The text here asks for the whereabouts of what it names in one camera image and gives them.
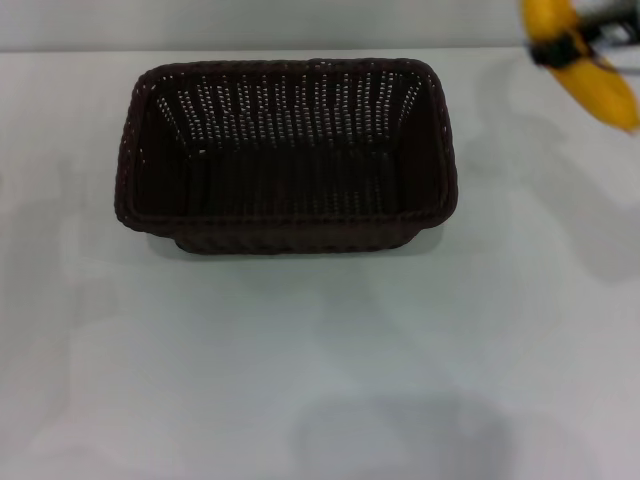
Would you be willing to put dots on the dark brown woven basket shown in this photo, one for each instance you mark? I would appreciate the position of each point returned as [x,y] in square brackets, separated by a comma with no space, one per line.
[290,165]

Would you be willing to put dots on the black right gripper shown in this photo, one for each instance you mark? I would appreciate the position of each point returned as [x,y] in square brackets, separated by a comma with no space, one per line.
[612,27]

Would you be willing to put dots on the yellow banana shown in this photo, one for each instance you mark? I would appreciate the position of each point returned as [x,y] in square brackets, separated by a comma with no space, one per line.
[595,75]

